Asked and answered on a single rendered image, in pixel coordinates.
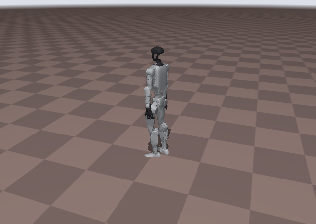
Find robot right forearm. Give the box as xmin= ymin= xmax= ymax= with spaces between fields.
xmin=162 ymin=84 xmax=168 ymax=98

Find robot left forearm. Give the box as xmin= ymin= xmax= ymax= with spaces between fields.
xmin=144 ymin=87 xmax=152 ymax=108

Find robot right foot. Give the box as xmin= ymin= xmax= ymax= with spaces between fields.
xmin=157 ymin=147 xmax=169 ymax=154

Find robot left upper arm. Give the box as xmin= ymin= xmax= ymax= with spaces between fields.
xmin=146 ymin=67 xmax=155 ymax=91

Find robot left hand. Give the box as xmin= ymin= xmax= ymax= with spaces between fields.
xmin=145 ymin=105 xmax=154 ymax=119

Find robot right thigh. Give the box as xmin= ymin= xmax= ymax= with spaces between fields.
xmin=156 ymin=99 xmax=168 ymax=131

